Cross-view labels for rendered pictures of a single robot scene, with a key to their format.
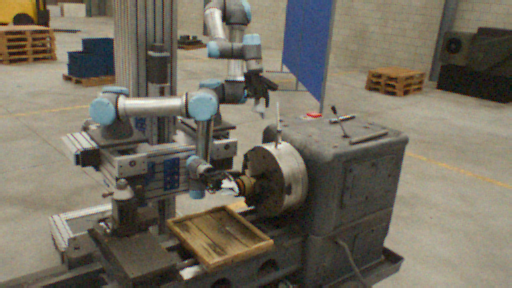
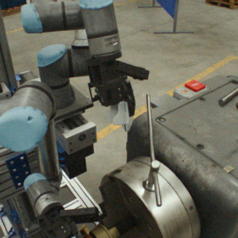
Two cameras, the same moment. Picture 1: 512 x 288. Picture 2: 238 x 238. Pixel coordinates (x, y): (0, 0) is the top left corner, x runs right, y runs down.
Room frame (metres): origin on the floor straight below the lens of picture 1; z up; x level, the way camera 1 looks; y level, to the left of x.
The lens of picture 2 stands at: (1.22, -0.02, 1.79)
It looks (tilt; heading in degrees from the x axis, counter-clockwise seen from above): 37 degrees down; 1
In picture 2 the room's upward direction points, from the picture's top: straight up
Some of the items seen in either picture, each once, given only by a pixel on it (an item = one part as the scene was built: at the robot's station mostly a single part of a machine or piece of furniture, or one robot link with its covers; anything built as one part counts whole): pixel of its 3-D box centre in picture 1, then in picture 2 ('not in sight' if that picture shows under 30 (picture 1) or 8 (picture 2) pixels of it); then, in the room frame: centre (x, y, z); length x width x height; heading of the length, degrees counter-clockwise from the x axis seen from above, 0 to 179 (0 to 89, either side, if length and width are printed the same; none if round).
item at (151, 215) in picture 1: (130, 223); not in sight; (1.38, 0.45, 0.99); 0.20 x 0.10 x 0.05; 128
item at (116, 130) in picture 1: (116, 124); not in sight; (1.89, 0.66, 1.21); 0.15 x 0.15 x 0.10
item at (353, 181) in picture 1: (331, 165); (219, 157); (1.96, -0.38, 1.06); 0.59 x 0.48 x 0.39; 128
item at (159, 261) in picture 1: (129, 244); not in sight; (1.32, 0.43, 0.95); 0.43 x 0.17 x 0.05; 38
